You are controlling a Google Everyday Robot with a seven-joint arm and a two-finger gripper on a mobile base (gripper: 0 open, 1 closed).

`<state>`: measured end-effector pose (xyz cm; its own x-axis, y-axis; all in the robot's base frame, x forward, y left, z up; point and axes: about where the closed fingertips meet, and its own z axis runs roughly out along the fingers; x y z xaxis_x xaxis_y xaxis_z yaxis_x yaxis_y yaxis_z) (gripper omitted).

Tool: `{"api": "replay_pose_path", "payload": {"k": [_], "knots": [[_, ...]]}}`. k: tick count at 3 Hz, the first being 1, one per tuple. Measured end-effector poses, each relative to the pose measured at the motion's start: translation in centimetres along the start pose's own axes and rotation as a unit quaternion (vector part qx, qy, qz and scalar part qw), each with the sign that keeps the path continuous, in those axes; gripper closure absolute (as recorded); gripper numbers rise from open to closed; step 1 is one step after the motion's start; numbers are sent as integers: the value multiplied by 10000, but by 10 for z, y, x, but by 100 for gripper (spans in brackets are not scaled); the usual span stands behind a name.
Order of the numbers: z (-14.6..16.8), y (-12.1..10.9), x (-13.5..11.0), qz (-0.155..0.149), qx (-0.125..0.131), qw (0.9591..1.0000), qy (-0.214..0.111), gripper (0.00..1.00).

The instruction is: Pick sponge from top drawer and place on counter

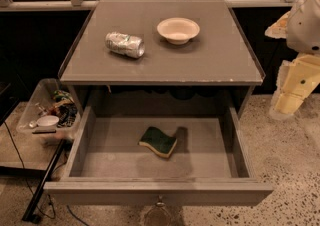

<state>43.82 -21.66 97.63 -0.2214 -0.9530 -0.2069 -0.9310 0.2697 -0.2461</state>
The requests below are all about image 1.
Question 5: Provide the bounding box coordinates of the open grey top drawer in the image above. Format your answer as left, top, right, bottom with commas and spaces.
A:
45, 107, 273, 206

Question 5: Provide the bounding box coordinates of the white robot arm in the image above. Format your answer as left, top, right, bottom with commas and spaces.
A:
265, 0, 320, 120

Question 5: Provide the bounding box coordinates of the black cable on floor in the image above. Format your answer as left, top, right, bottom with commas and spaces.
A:
3, 121, 91, 226

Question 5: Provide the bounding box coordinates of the small white bowl in bin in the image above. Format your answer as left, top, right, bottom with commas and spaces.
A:
37, 115, 59, 127

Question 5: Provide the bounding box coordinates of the white paper bowl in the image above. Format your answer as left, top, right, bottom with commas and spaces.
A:
157, 18, 200, 45

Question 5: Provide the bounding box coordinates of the colourful clutter in bin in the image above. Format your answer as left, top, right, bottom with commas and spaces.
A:
36, 90, 78, 128

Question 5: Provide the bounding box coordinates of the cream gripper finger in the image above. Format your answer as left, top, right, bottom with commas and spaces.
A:
265, 12, 290, 39
269, 53, 320, 120

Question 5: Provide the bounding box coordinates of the grey cabinet with counter top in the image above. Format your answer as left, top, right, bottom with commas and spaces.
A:
57, 0, 266, 118

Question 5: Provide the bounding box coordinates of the clear plastic storage bin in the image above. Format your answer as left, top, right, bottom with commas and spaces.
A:
17, 79, 81, 145

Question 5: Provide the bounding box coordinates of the metal drawer pull ring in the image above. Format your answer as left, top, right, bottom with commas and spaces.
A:
155, 194, 166, 208

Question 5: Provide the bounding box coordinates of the green and yellow sponge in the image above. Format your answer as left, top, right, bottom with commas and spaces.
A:
138, 127, 177, 159

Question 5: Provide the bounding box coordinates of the crushed silver soda can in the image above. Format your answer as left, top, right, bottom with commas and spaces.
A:
105, 32, 145, 59

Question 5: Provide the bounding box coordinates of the black metal bar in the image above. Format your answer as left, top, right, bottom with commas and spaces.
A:
22, 139, 66, 222

